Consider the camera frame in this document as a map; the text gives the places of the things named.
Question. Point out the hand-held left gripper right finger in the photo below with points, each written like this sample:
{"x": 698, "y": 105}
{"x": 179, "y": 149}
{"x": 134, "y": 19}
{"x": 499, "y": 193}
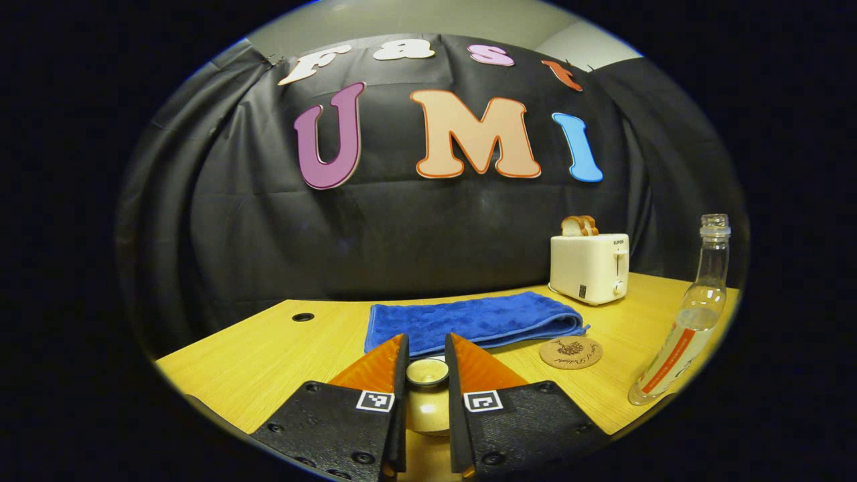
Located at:
{"x": 456, "y": 428}

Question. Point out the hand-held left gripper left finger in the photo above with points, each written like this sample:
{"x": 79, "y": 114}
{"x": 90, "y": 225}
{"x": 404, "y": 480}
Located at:
{"x": 400, "y": 428}

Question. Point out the round cork coaster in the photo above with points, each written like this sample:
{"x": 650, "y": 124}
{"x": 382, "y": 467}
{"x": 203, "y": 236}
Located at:
{"x": 570, "y": 353}

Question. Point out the clear plastic water bottle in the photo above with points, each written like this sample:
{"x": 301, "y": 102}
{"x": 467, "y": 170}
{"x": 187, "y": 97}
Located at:
{"x": 683, "y": 341}

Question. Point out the blue folded towel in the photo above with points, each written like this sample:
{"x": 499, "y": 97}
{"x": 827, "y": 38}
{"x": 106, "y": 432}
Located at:
{"x": 469, "y": 318}

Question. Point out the cream toaster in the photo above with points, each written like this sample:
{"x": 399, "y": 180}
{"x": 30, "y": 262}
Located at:
{"x": 586, "y": 271}

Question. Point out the toasted bread slice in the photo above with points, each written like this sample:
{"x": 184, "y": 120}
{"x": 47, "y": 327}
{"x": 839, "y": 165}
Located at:
{"x": 592, "y": 226}
{"x": 571, "y": 227}

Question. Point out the black backdrop cloth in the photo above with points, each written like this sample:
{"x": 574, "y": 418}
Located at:
{"x": 268, "y": 221}

